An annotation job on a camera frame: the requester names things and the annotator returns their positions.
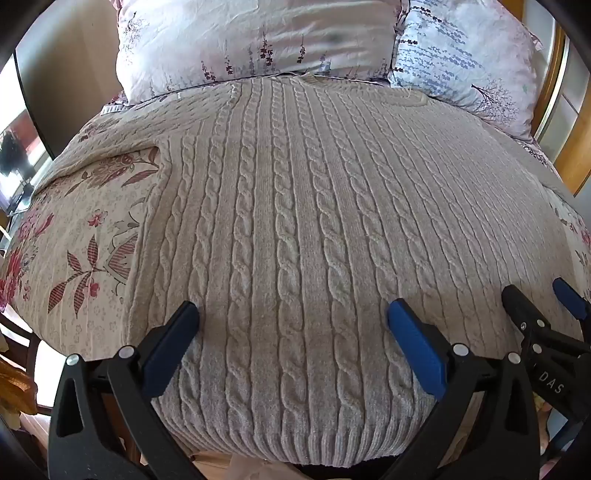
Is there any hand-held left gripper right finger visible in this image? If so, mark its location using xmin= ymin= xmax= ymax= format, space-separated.
xmin=381 ymin=299 xmax=541 ymax=480

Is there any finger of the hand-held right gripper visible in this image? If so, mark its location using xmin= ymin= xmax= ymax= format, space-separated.
xmin=501 ymin=284 xmax=561 ymax=352
xmin=552 ymin=278 xmax=591 ymax=324

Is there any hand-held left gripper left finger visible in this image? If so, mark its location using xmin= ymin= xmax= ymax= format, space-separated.
xmin=47 ymin=301 xmax=206 ymax=480

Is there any cream cable-knit sweater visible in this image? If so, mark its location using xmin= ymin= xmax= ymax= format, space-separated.
xmin=34 ymin=75 xmax=587 ymax=467

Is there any wooden headboard shelf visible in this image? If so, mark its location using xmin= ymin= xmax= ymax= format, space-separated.
xmin=531 ymin=23 xmax=591 ymax=195

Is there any dark wooden chair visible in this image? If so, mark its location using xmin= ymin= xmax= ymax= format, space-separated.
xmin=0 ymin=314 xmax=51 ymax=416

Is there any floral bedsheet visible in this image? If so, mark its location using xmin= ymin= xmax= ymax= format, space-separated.
xmin=0 ymin=88 xmax=591 ymax=379

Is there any golden shiny object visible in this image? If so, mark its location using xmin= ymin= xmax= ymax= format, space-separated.
xmin=0 ymin=357 xmax=38 ymax=416

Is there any blue-print floral pillow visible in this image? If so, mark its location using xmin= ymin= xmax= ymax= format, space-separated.
xmin=388 ymin=0 xmax=543 ymax=141

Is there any white floral pillow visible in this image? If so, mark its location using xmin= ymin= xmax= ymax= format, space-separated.
xmin=113 ymin=0 xmax=407 ymax=104

